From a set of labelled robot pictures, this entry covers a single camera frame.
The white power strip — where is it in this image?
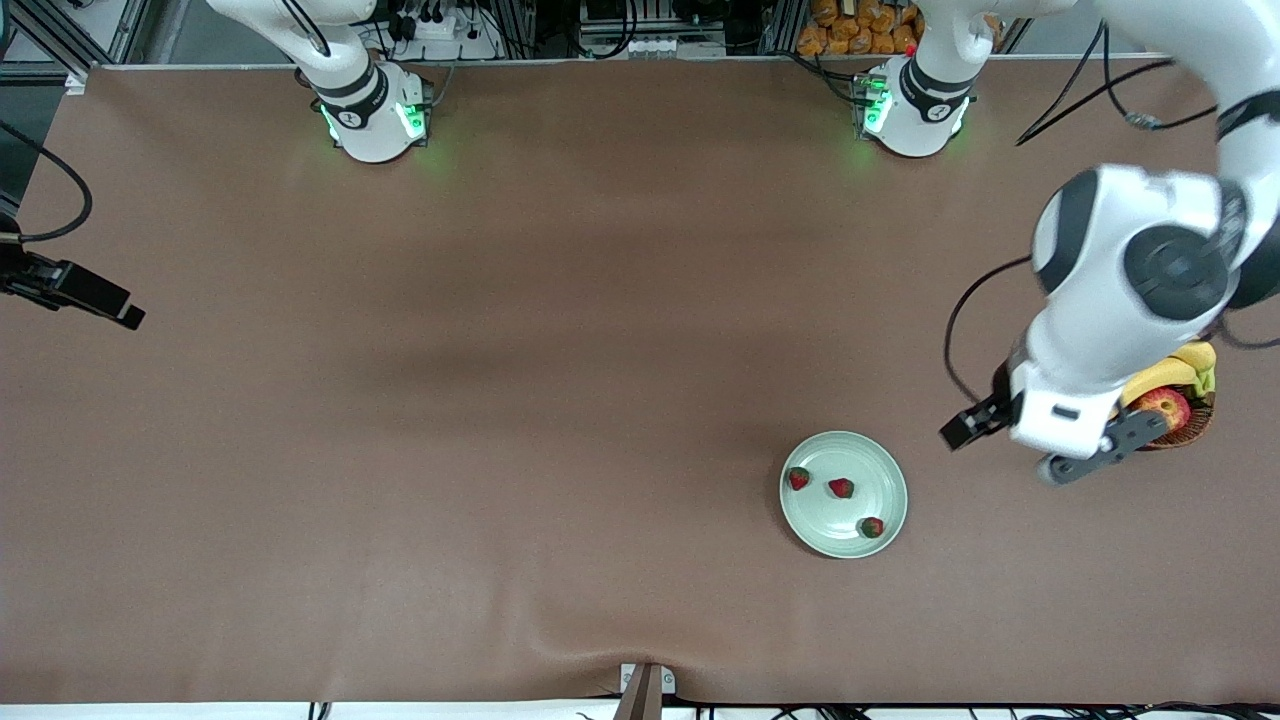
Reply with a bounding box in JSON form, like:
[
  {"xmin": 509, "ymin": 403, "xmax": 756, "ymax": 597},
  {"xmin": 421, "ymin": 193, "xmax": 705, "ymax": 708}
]
[{"xmin": 398, "ymin": 8, "xmax": 476, "ymax": 43}]

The pale green round plate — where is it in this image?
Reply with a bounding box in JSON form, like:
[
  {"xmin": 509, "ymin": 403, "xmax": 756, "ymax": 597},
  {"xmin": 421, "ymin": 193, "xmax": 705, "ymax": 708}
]
[{"xmin": 779, "ymin": 430, "xmax": 909, "ymax": 559}]

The red yellow apple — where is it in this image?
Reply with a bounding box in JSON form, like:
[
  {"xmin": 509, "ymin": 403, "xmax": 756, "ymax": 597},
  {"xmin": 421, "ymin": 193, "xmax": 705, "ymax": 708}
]
[{"xmin": 1130, "ymin": 387, "xmax": 1193, "ymax": 433}]

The pile of orange bread rolls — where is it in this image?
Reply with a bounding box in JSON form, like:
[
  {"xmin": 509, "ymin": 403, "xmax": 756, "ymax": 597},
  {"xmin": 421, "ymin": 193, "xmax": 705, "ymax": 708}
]
[{"xmin": 797, "ymin": 0, "xmax": 926, "ymax": 57}]

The white terminal strip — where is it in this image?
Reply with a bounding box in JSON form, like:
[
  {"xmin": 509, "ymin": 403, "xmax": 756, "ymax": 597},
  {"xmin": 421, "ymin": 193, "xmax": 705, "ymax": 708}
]
[{"xmin": 618, "ymin": 36, "xmax": 726, "ymax": 59}]

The silver aluminium frame rail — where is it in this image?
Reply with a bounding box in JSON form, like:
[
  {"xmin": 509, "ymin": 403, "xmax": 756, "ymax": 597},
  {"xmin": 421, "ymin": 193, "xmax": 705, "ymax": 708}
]
[{"xmin": 105, "ymin": 0, "xmax": 153, "ymax": 65}]

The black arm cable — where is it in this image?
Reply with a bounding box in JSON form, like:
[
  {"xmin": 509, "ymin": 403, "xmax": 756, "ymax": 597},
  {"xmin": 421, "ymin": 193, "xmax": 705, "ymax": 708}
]
[
  {"xmin": 943, "ymin": 20, "xmax": 1219, "ymax": 406},
  {"xmin": 0, "ymin": 118, "xmax": 94, "ymax": 246}
]

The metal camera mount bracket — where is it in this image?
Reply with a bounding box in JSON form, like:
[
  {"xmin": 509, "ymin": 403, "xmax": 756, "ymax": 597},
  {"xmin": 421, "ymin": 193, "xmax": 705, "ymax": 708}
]
[{"xmin": 612, "ymin": 662, "xmax": 677, "ymax": 720}]

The brown table cover cloth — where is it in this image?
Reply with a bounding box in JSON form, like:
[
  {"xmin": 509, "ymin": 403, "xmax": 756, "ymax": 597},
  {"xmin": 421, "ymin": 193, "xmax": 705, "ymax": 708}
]
[{"xmin": 0, "ymin": 55, "xmax": 1280, "ymax": 707}]

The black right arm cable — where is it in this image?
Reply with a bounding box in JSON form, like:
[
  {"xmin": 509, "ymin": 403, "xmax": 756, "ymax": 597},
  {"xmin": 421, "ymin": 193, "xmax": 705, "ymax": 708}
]
[{"xmin": 0, "ymin": 118, "xmax": 94, "ymax": 246}]

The brown wicker basket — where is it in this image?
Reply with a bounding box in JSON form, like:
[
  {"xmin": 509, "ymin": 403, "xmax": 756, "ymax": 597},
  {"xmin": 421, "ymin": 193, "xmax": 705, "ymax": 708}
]
[{"xmin": 1125, "ymin": 385, "xmax": 1217, "ymax": 451}]

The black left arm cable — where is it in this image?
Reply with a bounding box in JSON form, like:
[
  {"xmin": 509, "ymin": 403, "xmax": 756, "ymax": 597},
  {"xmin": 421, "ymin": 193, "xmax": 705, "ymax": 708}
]
[{"xmin": 943, "ymin": 20, "xmax": 1219, "ymax": 406}]

